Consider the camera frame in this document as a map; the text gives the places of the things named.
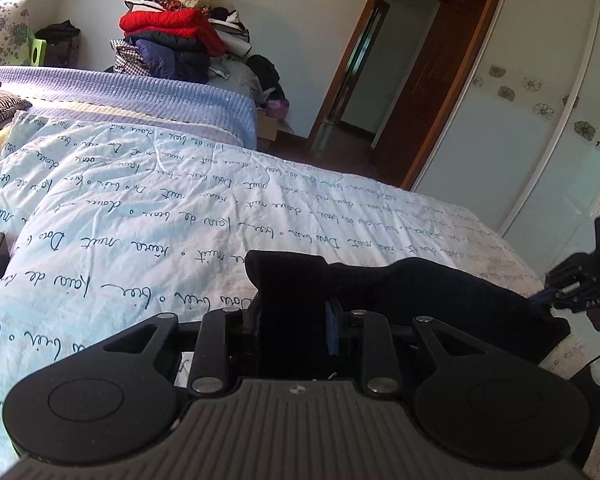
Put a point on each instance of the green plastic stool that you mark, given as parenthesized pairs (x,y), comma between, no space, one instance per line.
(37,50)

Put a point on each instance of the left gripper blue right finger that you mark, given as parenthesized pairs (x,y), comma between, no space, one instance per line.
(360,350)

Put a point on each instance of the white script-print bed quilt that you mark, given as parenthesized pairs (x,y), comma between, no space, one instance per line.
(110,224)

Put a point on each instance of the black pants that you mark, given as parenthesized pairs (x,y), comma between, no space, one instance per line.
(295,291)

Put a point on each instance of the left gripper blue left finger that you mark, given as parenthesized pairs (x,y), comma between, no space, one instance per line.
(222,344)

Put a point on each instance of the dark bag by wall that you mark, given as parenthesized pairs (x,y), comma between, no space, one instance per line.
(62,44)

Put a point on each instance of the purple ribbed blanket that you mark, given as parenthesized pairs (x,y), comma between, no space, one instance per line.
(199,109)

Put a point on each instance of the floral pillow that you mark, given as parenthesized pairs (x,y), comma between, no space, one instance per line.
(14,33)

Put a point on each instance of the pile of folded clothes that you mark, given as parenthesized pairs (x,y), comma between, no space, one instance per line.
(199,41)

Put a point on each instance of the wooden door frame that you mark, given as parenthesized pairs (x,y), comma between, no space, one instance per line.
(396,86)

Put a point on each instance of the white sliding wardrobe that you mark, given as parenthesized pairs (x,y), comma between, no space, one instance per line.
(521,149)

